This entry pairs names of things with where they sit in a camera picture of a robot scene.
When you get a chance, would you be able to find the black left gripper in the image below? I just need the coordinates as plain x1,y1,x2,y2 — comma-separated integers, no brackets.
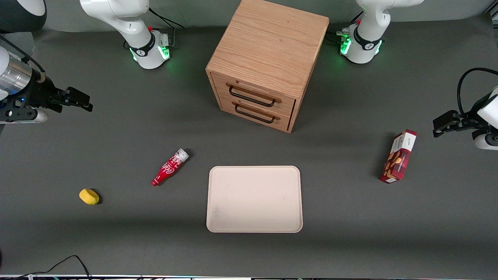
433,97,487,138

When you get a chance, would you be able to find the thin black floor cable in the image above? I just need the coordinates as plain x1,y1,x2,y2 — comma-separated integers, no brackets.
0,255,92,280

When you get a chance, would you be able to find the black right base cable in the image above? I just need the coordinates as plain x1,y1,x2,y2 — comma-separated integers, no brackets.
124,7,186,50

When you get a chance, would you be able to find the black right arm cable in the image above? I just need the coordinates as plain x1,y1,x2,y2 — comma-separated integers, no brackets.
0,35,46,83

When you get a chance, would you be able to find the red coke bottle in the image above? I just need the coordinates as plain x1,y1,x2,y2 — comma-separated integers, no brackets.
151,148,190,187

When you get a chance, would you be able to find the wooden drawer cabinet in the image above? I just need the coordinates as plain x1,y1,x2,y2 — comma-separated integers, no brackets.
205,0,330,133

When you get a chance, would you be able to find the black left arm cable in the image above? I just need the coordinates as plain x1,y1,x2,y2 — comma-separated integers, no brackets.
457,67,498,116

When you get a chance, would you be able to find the black metal drawer handle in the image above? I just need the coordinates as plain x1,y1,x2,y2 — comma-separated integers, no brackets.
232,100,281,124
226,83,282,107

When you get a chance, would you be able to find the yellow sponge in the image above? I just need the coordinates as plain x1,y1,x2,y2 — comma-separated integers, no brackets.
79,189,100,205

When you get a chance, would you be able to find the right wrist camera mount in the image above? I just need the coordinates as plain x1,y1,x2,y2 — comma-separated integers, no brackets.
0,109,49,124

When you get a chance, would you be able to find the red snack box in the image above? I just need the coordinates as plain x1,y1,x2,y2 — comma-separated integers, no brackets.
380,129,417,184

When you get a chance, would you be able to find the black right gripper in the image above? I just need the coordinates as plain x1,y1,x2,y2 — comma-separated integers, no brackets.
23,76,93,114

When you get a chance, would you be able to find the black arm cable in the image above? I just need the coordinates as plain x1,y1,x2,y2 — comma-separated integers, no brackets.
0,35,46,83
457,67,498,116

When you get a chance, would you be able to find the beige rectangular tray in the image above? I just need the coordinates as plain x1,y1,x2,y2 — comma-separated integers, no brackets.
206,166,303,233

